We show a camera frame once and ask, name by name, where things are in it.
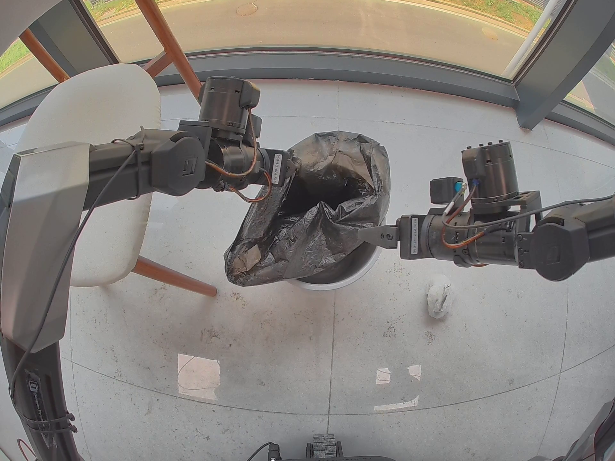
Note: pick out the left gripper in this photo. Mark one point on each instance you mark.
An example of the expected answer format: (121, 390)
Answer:
(276, 166)

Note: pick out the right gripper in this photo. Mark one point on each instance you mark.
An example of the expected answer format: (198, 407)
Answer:
(432, 238)

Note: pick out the black plastic bag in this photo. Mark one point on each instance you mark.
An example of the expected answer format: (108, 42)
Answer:
(346, 185)

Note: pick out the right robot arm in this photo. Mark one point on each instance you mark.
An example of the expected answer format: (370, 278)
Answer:
(562, 248)

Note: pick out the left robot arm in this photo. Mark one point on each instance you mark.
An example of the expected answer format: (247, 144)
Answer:
(163, 171)

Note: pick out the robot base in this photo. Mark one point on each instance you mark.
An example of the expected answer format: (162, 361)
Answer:
(326, 447)

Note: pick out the white trash bin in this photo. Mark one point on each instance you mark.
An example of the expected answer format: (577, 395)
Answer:
(336, 280)

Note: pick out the crumpled white paper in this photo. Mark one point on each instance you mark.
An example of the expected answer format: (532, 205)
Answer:
(439, 298)

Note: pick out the window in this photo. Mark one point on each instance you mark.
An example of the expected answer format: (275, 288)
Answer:
(336, 17)

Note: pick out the white chair with wooden legs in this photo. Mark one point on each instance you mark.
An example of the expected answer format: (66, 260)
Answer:
(96, 103)

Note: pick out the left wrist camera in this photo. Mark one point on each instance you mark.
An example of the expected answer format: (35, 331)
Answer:
(256, 126)

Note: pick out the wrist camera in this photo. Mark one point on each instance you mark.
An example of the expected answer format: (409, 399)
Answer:
(444, 191)
(256, 126)

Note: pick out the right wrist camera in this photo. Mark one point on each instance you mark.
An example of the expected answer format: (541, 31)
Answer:
(444, 191)

